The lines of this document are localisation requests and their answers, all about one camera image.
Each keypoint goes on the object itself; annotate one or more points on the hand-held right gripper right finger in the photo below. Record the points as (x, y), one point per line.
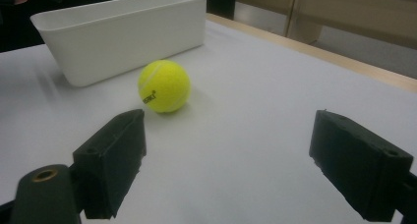
(357, 165)

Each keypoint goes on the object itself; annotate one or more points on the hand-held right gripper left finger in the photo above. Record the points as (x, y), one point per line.
(108, 165)

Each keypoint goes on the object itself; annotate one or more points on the yellow tennis ball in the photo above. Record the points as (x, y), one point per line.
(164, 86)

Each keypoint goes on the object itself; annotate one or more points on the white plastic container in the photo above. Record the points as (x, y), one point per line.
(131, 44)

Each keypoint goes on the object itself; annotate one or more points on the white board sheet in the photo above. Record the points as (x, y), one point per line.
(246, 125)

